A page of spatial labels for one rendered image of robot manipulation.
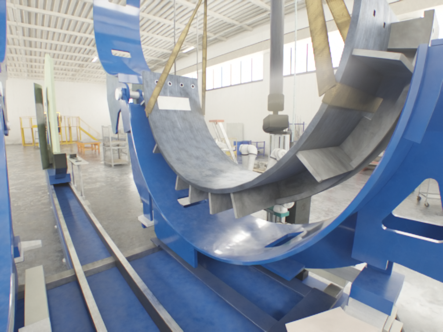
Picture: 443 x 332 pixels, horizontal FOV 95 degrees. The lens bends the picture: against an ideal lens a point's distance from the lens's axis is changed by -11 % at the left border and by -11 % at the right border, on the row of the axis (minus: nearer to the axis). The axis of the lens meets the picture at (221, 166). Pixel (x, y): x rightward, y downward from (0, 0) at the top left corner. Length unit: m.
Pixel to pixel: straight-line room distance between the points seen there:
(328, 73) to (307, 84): 12.42
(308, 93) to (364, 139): 11.97
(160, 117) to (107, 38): 2.20
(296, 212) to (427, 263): 2.24
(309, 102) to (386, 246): 12.12
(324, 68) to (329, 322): 1.23
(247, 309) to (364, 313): 0.69
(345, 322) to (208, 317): 0.87
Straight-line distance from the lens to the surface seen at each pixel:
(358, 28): 1.04
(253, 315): 1.69
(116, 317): 1.93
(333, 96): 0.99
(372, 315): 1.59
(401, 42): 1.40
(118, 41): 4.34
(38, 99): 6.49
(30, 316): 1.91
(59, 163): 4.72
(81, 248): 2.82
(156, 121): 2.39
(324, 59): 1.09
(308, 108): 13.25
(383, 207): 1.37
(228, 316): 1.82
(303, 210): 3.53
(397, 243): 1.42
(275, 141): 3.35
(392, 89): 1.43
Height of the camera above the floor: 1.85
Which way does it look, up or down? 10 degrees down
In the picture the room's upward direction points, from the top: straight up
